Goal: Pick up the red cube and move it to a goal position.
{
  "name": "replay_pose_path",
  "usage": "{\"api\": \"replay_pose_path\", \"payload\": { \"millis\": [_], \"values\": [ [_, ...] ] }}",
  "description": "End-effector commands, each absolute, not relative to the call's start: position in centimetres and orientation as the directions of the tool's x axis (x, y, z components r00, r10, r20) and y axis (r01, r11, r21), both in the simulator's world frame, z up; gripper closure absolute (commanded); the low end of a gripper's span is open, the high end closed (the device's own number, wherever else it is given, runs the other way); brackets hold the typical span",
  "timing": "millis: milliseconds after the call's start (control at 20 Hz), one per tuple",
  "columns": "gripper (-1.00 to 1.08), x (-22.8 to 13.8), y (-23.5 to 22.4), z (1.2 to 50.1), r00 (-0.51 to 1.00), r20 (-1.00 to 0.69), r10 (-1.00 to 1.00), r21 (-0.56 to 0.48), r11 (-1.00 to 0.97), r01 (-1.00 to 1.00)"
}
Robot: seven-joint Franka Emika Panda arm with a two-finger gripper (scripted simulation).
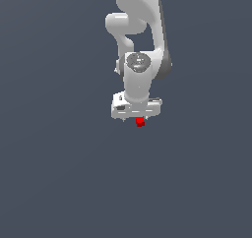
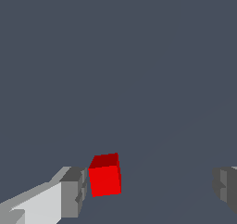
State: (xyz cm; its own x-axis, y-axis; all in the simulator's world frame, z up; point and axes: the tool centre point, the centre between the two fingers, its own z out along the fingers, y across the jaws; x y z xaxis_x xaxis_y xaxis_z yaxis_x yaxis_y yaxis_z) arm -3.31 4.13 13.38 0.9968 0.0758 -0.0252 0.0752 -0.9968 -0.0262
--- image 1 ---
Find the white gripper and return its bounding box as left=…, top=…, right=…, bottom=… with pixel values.
left=110, top=91, right=163, bottom=123

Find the red cube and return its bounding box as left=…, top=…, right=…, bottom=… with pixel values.
left=135, top=116, right=146, bottom=128

